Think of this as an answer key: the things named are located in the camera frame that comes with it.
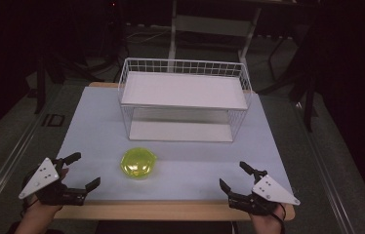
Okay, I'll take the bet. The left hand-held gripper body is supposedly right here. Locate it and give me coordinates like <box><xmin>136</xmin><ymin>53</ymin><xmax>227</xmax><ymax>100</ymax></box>
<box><xmin>18</xmin><ymin>157</ymin><xmax>88</xmax><ymax>207</ymax></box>

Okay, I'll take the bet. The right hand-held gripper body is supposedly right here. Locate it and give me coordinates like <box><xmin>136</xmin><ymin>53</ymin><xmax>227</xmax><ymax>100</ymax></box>
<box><xmin>227</xmin><ymin>169</ymin><xmax>302</xmax><ymax>216</ymax></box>

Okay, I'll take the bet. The green translucent plate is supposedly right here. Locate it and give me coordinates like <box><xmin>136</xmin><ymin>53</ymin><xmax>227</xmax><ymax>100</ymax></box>
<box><xmin>119</xmin><ymin>146</ymin><xmax>158</xmax><ymax>179</ymax></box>

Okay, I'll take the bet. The white wire shelf rack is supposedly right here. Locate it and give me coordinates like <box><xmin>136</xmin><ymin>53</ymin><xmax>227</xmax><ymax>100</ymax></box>
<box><xmin>117</xmin><ymin>57</ymin><xmax>254</xmax><ymax>144</ymax></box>

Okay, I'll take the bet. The person's right hand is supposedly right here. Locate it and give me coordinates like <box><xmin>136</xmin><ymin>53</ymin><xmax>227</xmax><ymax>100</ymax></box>
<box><xmin>250</xmin><ymin>203</ymin><xmax>288</xmax><ymax>234</ymax></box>

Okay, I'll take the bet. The person's left hand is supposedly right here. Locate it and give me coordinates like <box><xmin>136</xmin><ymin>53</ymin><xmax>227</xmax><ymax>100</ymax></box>
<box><xmin>14</xmin><ymin>167</ymin><xmax>70</xmax><ymax>234</ymax></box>

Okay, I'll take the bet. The light blue table mat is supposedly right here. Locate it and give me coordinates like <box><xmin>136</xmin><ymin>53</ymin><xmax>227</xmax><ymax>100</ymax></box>
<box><xmin>56</xmin><ymin>86</ymin><xmax>294</xmax><ymax>202</ymax></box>

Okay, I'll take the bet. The wooden table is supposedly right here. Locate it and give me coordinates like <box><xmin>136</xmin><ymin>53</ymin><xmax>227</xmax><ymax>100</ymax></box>
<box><xmin>53</xmin><ymin>81</ymin><xmax>297</xmax><ymax>222</ymax></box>

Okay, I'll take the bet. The black metal stand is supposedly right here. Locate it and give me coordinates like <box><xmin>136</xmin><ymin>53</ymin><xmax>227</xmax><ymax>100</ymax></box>
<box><xmin>258</xmin><ymin>30</ymin><xmax>319</xmax><ymax>133</ymax></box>

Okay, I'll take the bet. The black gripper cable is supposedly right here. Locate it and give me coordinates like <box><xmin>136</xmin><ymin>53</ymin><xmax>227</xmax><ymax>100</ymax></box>
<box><xmin>269</xmin><ymin>202</ymin><xmax>288</xmax><ymax>234</ymax></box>
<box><xmin>20</xmin><ymin>197</ymin><xmax>40</xmax><ymax>218</ymax></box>

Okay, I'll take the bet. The metal floor rail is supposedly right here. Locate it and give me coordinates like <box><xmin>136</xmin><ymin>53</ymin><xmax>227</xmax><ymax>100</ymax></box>
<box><xmin>0</xmin><ymin>106</ymin><xmax>48</xmax><ymax>223</ymax></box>
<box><xmin>293</xmin><ymin>100</ymin><xmax>358</xmax><ymax>234</ymax></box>

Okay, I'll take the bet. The white floor cable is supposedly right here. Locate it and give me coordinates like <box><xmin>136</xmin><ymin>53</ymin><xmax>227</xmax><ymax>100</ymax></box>
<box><xmin>124</xmin><ymin>22</ymin><xmax>173</xmax><ymax>46</ymax></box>

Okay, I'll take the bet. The white metal frame stand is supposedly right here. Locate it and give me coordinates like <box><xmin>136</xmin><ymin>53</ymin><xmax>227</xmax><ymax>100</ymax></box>
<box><xmin>167</xmin><ymin>0</ymin><xmax>264</xmax><ymax>67</ymax></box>

